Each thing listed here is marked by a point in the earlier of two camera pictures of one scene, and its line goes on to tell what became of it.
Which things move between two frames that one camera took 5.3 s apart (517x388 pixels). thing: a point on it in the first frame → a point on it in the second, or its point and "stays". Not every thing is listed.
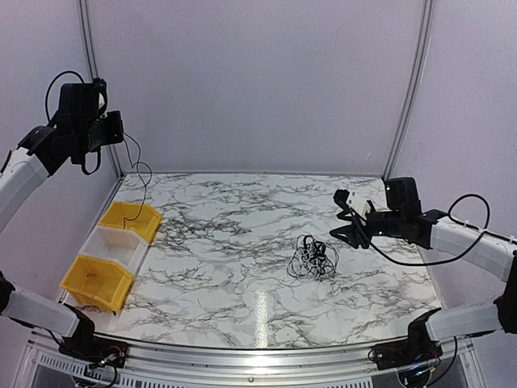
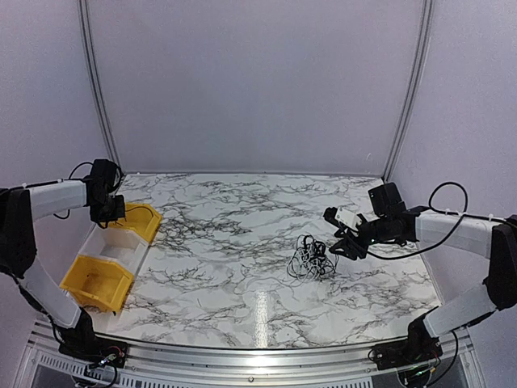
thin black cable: x=144 y=171 → x=137 y=207
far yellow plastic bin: x=148 y=222 stays
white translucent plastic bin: x=117 y=242 stays
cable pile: x=312 y=259 stays
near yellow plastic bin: x=98 y=283 stays
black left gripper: x=115 y=132 → x=119 y=212
